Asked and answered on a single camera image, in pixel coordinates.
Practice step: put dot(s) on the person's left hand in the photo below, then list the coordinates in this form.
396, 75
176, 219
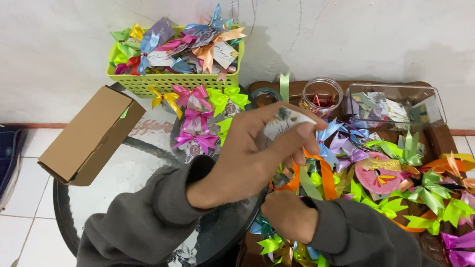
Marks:
237, 163

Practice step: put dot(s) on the person's right hand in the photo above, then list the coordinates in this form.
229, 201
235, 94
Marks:
291, 217

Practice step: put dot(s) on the person's left fingers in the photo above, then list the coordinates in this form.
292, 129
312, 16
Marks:
297, 148

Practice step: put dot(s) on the white printed gift card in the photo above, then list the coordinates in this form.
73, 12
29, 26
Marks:
282, 124

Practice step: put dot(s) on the light blue ribbon bow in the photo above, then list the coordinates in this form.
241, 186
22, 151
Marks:
326, 142

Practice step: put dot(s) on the orange ribbon strip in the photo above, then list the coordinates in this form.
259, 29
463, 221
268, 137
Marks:
327, 178

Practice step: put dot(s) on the green ribbon roll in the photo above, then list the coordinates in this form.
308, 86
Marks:
284, 87

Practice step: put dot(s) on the neon green ribbon bow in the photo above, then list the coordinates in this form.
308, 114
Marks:
226, 98
224, 129

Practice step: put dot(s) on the magenta ribbon bow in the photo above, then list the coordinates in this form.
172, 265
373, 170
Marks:
198, 140

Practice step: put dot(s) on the pink ribbon bow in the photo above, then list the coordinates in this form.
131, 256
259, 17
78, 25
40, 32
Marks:
198, 117
191, 94

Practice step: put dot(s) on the clear plastic card container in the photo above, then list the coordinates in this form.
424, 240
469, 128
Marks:
393, 107

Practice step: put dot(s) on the heap of loose coloured bows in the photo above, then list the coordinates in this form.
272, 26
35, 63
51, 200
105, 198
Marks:
426, 193

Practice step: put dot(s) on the yellow ribbon bow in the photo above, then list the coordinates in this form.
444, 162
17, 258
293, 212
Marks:
165, 98

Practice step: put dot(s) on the brown wooden tray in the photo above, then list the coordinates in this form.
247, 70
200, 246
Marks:
441, 142

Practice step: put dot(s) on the green plastic basket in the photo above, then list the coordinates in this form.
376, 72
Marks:
167, 83

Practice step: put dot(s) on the pile of tagged ribbon bows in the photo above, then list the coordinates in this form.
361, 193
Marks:
185, 48

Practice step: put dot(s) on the round glass table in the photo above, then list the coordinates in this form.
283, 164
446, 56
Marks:
122, 174

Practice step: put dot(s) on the brown cardboard box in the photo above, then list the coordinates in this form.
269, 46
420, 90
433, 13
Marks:
92, 133

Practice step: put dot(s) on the dark blue mat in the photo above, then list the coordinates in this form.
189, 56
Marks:
8, 163

